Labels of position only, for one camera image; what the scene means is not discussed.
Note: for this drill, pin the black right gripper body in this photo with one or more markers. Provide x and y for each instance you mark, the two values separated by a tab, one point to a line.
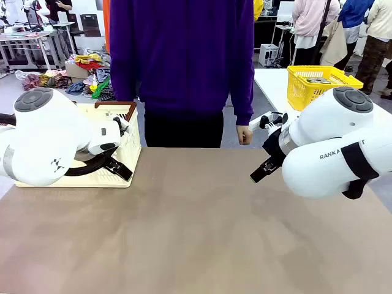
274	145

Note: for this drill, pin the person left forearm purple sleeve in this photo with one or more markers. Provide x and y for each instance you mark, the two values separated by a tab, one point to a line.
243	101

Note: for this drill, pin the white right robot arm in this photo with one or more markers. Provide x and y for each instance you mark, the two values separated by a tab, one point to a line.
321	122

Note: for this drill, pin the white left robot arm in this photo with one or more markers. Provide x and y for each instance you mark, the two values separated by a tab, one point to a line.
46	137

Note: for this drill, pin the person right forearm purple sleeve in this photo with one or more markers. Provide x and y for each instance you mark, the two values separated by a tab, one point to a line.
122	82

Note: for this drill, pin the yellow plastic basket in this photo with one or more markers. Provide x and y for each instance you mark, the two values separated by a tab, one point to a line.
306	88

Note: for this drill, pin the person left hand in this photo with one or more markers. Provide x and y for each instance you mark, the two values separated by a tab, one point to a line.
245	134

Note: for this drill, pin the white side table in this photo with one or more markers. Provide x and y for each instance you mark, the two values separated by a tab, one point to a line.
269	85

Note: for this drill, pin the colourful clothes pile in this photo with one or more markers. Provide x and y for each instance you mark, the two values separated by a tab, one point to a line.
92	88

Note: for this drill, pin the white computer case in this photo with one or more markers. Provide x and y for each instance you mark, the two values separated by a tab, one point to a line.
268	55

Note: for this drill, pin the brown cardboard box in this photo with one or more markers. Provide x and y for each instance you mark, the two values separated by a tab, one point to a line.
73	71

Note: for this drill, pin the beige hanging coat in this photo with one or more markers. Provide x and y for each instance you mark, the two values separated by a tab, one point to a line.
335	43

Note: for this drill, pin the person torso purple sweater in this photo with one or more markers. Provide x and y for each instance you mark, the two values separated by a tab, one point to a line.
183	61

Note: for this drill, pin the bystander in pink jacket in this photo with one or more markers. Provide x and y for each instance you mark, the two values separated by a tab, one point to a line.
309	18

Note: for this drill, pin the orange hanging garment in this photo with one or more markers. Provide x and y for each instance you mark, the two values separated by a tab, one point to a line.
106	24

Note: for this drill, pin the black chair back panel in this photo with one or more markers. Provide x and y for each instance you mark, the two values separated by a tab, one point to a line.
90	26

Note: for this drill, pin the bystander in blue jacket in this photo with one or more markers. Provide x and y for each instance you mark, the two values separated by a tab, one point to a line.
355	18

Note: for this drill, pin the bystander in cream jacket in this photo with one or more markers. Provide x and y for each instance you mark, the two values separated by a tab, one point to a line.
379	36

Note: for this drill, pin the grey work table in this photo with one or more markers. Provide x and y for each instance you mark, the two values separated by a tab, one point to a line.
27	39

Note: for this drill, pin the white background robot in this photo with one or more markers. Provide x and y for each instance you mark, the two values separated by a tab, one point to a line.
33	7

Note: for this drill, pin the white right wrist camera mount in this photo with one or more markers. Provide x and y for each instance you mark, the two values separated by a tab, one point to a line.
260	122

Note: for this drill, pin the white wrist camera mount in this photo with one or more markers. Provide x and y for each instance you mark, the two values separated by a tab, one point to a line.
122	125
260	122

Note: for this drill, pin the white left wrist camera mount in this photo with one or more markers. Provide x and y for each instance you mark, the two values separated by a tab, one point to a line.
122	125

